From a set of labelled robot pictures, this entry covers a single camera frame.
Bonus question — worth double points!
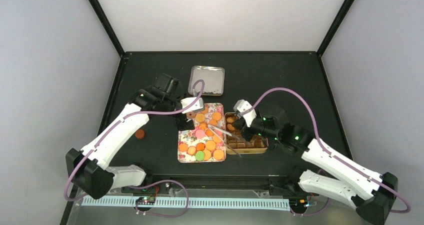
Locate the white handled metal tongs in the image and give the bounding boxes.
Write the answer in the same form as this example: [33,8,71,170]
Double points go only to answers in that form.
[207,124,245,158]

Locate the brown round chocolate cookie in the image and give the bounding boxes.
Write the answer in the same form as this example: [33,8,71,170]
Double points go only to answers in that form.
[134,129,146,140]

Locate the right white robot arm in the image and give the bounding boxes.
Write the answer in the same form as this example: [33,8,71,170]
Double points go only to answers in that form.
[233,104,399,225]

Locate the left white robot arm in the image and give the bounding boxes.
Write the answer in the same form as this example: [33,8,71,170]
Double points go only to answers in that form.
[63,73,205,201]

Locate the gold cookie tin box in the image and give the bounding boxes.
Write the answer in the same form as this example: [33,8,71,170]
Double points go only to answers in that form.
[224,112,269,155]

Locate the pink sandwich cookie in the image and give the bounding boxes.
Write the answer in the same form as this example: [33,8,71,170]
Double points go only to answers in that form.
[194,129,206,140]

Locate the floral cookie tray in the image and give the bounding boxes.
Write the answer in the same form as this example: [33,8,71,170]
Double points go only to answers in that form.
[177,103,227,163]

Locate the yellow dotted round biscuit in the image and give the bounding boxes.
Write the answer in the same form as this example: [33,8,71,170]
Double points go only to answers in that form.
[211,112,223,122]

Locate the green sandwich cookie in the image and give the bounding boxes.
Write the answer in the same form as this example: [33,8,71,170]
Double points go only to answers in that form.
[194,151,205,162]

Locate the silver tin lid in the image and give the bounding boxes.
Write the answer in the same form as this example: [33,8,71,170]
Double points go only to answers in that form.
[187,65,225,96]

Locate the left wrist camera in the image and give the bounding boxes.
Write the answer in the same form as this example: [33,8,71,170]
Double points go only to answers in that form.
[180,97,205,114]

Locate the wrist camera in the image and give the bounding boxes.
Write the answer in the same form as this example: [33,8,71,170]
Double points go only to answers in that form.
[233,99,257,128]
[180,97,205,114]

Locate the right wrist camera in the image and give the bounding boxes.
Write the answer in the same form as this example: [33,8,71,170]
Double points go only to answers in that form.
[233,99,257,128]

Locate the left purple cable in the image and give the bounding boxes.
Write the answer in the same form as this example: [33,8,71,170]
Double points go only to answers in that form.
[63,79,206,218]

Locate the white slotted cable duct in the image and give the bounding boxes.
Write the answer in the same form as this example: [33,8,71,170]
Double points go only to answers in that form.
[80,195,290,212]

